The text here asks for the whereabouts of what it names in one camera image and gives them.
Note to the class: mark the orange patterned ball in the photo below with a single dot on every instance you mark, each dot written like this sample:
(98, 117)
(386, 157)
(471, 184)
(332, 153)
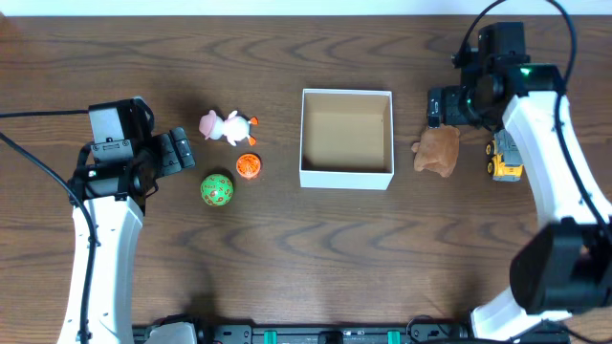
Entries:
(248, 166)

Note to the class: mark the brown plush toy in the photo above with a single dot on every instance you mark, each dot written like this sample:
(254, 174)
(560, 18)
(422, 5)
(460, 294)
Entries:
(437, 150)

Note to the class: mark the yellow grey toy truck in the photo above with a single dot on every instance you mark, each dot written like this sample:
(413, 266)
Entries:
(505, 163)

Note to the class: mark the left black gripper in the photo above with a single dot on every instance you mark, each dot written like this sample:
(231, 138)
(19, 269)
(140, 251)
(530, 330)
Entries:
(179, 149)

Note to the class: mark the white cardboard box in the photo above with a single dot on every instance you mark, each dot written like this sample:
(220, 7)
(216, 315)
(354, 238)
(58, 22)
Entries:
(346, 139)

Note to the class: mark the green patterned ball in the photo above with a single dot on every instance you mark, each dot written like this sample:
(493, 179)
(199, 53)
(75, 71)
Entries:
(216, 189)

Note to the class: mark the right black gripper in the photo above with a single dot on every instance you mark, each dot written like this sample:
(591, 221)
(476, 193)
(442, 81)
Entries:
(435, 111)

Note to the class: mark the pink white duck toy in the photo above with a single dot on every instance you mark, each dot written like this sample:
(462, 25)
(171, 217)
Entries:
(234, 128)

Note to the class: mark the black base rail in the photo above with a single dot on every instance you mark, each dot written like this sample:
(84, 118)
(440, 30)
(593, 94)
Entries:
(187, 329)

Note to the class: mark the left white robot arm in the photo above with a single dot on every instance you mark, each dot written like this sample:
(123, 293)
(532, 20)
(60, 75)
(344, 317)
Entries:
(108, 216)

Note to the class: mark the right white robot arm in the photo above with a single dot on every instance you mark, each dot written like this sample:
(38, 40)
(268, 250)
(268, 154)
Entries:
(566, 268)

